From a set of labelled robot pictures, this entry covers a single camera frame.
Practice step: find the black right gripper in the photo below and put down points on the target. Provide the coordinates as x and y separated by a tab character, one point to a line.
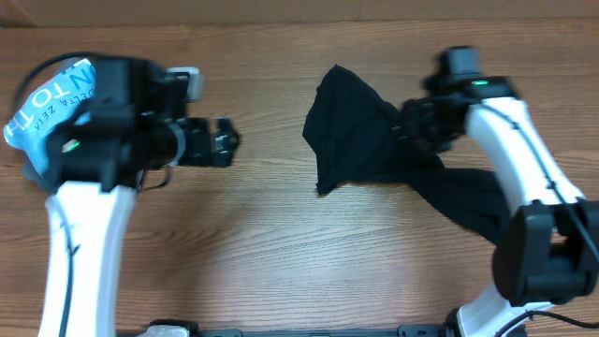
410	124

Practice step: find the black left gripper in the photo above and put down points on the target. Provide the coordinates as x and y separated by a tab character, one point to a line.
204	155

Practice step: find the black t-shirt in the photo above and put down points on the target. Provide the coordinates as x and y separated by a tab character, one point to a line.
354	134

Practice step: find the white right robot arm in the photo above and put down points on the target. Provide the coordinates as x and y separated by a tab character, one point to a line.
549	253

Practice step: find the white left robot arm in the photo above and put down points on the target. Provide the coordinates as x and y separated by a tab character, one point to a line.
135	121

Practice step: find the light blue printed t-shirt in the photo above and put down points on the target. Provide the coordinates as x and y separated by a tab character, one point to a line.
49	105

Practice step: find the grey folded garment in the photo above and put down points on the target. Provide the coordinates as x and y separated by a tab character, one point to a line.
29	173

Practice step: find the brown cardboard backboard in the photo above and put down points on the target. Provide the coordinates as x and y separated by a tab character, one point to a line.
73	13

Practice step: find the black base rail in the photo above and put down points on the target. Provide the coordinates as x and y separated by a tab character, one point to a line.
179	328

